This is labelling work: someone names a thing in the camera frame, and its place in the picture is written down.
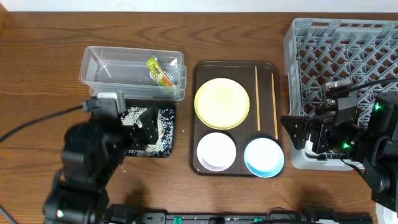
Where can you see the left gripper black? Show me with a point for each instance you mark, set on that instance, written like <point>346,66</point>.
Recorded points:
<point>137,134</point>

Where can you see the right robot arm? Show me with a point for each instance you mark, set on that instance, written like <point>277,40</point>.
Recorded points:
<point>375,146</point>

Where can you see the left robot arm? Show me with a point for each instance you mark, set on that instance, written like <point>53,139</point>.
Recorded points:
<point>92,152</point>

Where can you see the clear plastic bin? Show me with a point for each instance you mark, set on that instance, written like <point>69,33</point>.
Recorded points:
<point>109,69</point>

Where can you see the grey dishwasher rack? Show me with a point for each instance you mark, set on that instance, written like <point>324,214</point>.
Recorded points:
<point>320,51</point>

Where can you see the white cup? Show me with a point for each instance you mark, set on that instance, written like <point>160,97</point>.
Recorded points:
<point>308,148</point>

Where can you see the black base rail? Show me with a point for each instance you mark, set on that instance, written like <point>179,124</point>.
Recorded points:
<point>236,218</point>

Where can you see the green snack wrapper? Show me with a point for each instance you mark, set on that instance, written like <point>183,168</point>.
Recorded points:
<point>163,78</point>

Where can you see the rice pile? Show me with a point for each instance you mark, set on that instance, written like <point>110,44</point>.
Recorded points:
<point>166,123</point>

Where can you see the wooden chopstick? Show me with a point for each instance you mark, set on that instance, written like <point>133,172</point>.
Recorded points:
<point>257,100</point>
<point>274,107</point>

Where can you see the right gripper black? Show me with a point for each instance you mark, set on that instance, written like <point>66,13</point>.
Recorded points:
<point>310,132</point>

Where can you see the yellow plate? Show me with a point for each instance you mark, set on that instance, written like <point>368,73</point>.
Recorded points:
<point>221,103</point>

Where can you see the blue plate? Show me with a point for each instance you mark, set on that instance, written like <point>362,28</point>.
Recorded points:
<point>264,158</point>

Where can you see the white bowl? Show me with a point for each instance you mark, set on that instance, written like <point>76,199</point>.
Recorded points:
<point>216,152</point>

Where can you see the dark brown serving tray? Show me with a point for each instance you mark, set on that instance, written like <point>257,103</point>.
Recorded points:
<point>243,73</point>

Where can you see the black plastic tray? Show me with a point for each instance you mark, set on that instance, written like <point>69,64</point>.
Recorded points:
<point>147,104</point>

